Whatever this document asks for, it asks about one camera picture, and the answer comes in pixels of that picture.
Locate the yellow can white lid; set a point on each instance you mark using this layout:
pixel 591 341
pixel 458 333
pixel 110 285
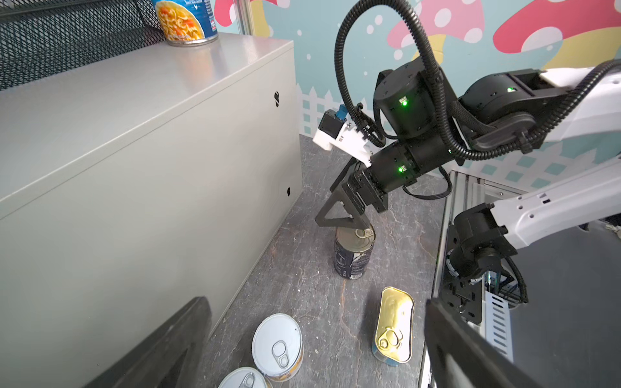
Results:
pixel 277 348
pixel 245 377

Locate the black mesh wire basket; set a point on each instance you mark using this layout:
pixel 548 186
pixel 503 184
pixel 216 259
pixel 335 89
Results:
pixel 43 38

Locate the blue Progresso soup can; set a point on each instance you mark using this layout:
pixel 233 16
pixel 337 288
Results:
pixel 186 22

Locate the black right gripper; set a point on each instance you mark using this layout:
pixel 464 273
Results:
pixel 349 197

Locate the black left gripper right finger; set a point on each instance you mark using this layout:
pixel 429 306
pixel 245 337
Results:
pixel 460 357

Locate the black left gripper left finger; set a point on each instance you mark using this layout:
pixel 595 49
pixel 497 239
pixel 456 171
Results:
pixel 170 356

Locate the gold rectangular sardine tin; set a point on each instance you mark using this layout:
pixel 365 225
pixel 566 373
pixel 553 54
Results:
pixel 392 343

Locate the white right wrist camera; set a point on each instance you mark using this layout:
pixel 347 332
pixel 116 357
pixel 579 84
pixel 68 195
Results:
pixel 337 130

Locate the grey metal cabinet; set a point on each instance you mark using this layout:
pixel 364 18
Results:
pixel 131 186

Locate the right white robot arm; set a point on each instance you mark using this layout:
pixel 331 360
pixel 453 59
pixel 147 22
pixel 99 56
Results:
pixel 419 124

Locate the dark navy label can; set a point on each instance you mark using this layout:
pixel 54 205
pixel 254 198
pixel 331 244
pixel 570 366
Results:
pixel 353 249

